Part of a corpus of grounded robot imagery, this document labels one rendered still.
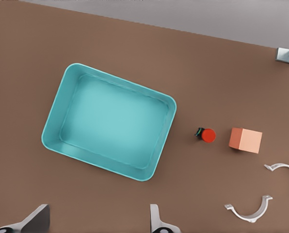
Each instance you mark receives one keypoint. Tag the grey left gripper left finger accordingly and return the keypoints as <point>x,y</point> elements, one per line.
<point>35,219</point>

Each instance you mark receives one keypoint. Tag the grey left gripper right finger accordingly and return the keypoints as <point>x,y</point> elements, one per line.
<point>156,219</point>

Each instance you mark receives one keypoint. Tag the red button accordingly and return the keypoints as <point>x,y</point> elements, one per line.
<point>208,135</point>

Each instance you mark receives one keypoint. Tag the blue storage box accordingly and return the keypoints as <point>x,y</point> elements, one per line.
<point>110,122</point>

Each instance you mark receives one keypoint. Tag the orange cube block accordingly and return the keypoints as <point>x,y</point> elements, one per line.
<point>248,141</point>

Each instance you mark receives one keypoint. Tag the silver frame post foot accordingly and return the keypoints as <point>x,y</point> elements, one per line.
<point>288,55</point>

